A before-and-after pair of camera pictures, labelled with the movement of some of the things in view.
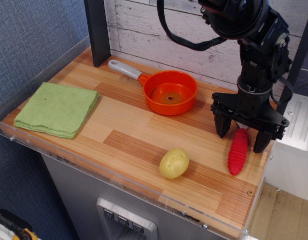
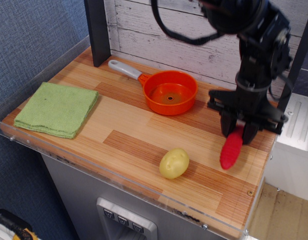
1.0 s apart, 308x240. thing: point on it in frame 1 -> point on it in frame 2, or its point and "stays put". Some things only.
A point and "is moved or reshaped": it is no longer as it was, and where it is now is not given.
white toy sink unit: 291,166 stays put
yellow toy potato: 174,163 stays put
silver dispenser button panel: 118,223 stays put
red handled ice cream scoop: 237,151 is moved or reshaped
